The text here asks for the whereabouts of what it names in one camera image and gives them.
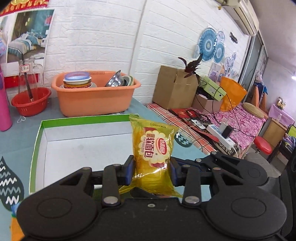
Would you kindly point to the clear glass jar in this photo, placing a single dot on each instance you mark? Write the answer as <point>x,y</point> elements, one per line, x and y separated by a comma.
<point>30,76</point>

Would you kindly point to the pink floral bedsheet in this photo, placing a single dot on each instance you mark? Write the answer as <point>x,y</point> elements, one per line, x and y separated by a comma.
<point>246,126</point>

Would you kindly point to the dark red leaf plant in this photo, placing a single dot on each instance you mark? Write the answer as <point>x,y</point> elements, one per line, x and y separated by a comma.
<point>190,68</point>

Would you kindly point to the plaid cloth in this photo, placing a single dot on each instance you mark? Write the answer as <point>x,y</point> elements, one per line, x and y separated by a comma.
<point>202,142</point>

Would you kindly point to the green white small box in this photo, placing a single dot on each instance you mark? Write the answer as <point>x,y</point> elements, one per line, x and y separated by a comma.
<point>212,88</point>

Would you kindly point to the bedroom poster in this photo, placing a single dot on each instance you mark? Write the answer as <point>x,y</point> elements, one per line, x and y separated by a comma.
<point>24,35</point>

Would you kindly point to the green white cardboard box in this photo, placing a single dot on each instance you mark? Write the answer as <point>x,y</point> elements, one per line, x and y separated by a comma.
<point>65,145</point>

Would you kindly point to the white air conditioner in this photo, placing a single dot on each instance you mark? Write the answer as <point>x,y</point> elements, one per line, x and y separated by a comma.
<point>243,14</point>

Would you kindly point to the red plastic basket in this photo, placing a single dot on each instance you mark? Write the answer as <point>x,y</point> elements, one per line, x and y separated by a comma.
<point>27,107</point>

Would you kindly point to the stainless steel bowl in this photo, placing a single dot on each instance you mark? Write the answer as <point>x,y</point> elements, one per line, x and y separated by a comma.
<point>116,80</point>

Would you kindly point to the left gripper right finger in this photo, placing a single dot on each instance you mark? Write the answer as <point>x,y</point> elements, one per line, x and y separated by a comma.
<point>192,179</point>

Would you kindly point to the blue round wall decoration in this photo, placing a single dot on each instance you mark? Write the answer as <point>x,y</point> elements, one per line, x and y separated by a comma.
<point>207,44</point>

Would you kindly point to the orange plastic basin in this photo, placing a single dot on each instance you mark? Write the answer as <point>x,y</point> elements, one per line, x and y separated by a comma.
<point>96,100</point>

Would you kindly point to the orange plastic bag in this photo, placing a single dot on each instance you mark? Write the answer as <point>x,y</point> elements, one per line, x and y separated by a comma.
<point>235,93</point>

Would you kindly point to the red gold fu banner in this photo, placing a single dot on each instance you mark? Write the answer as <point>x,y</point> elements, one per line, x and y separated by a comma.
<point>23,5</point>

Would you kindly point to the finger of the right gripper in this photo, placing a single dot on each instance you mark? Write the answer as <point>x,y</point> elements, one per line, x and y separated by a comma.
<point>214,160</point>

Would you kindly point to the stacked bowls with blue lid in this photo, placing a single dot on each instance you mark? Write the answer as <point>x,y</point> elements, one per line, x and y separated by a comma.
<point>78,79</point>

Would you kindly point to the yellow soft bread snack bag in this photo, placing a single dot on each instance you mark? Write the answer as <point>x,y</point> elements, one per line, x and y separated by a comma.
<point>153,144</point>

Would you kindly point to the small tan cardboard box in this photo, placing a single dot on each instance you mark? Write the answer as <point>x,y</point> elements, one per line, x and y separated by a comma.
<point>204,105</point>

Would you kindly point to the pink thermos bottle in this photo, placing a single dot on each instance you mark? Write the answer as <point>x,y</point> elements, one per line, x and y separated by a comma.
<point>5,117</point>

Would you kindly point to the red round stool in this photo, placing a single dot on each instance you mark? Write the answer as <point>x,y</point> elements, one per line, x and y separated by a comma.
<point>262,145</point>

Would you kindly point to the white power strip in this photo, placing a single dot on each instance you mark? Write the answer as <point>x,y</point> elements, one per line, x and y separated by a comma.
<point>226,142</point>

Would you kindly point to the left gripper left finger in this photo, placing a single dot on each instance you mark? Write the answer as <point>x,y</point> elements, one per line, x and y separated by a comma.
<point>110,178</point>

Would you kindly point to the brown cardboard box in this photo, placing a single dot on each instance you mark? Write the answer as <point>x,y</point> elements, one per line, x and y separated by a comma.
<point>174,89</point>

